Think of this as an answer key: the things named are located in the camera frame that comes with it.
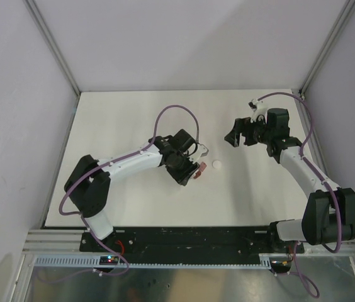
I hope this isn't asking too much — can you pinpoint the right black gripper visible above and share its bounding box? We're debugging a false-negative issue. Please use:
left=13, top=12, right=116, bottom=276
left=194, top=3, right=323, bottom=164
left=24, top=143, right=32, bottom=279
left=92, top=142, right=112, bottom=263
left=224, top=114, right=273, bottom=148

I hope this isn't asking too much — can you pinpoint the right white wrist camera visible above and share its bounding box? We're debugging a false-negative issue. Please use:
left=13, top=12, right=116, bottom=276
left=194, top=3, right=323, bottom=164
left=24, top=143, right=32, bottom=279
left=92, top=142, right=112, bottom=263
left=248, top=99, right=268, bottom=123

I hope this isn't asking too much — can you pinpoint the left aluminium frame post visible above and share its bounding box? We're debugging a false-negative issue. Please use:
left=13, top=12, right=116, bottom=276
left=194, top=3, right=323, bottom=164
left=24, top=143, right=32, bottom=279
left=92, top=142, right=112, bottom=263
left=23, top=0, right=81, bottom=98

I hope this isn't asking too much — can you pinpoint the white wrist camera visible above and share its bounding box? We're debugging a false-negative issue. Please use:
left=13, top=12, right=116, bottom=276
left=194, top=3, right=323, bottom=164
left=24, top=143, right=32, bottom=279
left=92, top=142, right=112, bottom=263
left=193, top=143, right=209, bottom=160
left=248, top=99, right=268, bottom=123

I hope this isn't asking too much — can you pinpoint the aluminium frame post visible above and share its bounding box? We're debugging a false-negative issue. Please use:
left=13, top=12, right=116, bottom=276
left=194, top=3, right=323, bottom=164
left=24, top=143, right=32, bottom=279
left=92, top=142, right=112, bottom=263
left=298, top=0, right=355, bottom=97
left=23, top=0, right=81, bottom=98

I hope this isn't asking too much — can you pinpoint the red pill organizer box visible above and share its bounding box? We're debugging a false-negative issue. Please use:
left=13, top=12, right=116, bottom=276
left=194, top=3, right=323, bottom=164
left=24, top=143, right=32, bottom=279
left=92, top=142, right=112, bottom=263
left=193, top=162, right=207, bottom=179

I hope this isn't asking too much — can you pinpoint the right aluminium frame post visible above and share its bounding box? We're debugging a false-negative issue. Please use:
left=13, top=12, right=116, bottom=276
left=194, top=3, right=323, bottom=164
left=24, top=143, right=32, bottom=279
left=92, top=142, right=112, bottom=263
left=298, top=0, right=355, bottom=97

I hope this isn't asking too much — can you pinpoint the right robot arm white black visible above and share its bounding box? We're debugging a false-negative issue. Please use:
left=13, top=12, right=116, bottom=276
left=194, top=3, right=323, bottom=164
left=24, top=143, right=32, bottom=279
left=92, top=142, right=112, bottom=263
left=224, top=108, right=355, bottom=253

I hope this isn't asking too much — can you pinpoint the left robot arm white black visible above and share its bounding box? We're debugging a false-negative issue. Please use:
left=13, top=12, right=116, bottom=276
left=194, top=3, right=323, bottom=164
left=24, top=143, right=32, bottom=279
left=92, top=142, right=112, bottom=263
left=64, top=129, right=208, bottom=251

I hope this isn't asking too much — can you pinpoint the grey slotted cable duct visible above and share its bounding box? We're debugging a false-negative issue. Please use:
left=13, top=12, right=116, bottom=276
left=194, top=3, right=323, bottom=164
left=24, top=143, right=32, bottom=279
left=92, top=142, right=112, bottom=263
left=35, top=255, right=290, bottom=269

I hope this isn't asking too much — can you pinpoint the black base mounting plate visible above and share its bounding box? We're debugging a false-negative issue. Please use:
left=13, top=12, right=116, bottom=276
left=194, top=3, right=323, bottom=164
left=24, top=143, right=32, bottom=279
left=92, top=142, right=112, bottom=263
left=79, top=226, right=305, bottom=264

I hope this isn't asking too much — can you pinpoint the white bottle cap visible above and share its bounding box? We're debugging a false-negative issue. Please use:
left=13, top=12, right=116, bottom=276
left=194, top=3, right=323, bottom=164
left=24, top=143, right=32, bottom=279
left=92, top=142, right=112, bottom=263
left=212, top=160, right=222, bottom=170

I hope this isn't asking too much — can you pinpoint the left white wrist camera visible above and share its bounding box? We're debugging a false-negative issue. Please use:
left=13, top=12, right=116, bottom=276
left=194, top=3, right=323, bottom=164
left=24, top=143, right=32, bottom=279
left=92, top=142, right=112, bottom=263
left=193, top=143, right=209, bottom=160

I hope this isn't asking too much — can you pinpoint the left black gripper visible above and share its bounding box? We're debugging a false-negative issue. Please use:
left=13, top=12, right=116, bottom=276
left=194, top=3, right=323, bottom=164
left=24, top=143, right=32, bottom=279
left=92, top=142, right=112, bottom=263
left=166, top=152, right=200, bottom=186

